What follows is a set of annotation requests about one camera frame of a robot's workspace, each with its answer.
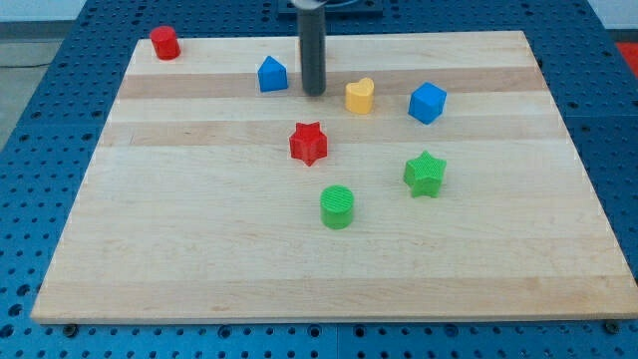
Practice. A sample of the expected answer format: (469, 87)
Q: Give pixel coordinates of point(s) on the blue house-shaped block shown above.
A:
(272, 76)

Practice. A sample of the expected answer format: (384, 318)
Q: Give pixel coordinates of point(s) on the green cylinder block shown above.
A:
(336, 206)

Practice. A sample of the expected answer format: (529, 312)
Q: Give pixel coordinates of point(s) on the blue cube block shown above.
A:
(427, 103)

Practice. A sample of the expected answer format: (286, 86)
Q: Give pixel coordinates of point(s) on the red object at right edge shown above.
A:
(629, 52)

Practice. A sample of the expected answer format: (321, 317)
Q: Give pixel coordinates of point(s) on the green star block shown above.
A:
(424, 175)

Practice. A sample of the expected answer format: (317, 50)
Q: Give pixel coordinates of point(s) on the red star block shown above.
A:
(308, 143)

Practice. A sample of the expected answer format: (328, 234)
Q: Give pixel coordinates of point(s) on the yellow heart block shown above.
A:
(359, 96)

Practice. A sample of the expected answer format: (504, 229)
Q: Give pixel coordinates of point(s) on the red cylinder block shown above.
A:
(165, 42)

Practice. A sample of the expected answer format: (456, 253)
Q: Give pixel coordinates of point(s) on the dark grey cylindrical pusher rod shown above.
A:
(311, 25)

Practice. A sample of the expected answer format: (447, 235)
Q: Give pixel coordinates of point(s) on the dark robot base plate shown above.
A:
(285, 8)

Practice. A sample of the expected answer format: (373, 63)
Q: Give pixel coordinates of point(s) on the wooden board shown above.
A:
(193, 211)

